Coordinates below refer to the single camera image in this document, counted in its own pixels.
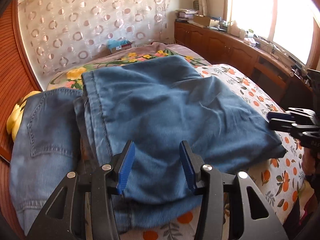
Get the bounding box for dark blue jeans pants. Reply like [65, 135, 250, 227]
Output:
[74, 55, 288, 205]

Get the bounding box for circle pattern sheer curtain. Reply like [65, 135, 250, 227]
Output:
[17, 0, 173, 77]

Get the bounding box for floral blanket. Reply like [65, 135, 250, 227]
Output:
[45, 42, 212, 92]

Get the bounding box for long wooden cabinet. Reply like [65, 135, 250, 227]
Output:
[174, 21, 315, 100]

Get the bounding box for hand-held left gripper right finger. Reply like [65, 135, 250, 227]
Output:
[179, 140, 288, 240]

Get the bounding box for person's right hand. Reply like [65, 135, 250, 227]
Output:
[301, 151, 319, 182]

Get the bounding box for wooden slatted wardrobe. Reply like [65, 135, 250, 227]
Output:
[0, 0, 42, 238]

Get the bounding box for cardboard box with blue cloth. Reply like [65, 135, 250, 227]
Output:
[107, 38, 133, 54]

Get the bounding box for faded blue jeans pants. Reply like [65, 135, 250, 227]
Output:
[9, 87, 84, 234]

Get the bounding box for open flat cardboard box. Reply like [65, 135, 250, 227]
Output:
[192, 14, 213, 27]

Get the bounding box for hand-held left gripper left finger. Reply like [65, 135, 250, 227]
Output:
[26, 140, 137, 240]

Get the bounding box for orange fruit print bed sheet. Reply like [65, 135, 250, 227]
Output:
[139, 64, 312, 240]

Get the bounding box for window with wooden frame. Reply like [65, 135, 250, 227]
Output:
[224, 0, 320, 67]

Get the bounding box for yellow plush toy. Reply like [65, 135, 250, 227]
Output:
[6, 91, 42, 140]

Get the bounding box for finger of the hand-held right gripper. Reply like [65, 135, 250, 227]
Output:
[266, 107, 320, 123]
[269, 120, 320, 140]

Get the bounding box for stack of papers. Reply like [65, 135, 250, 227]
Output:
[175, 9, 199, 22]

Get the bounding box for white plastic jug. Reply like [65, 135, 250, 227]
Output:
[230, 21, 241, 37]

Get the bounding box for small white box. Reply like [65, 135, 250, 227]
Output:
[244, 37, 260, 47]

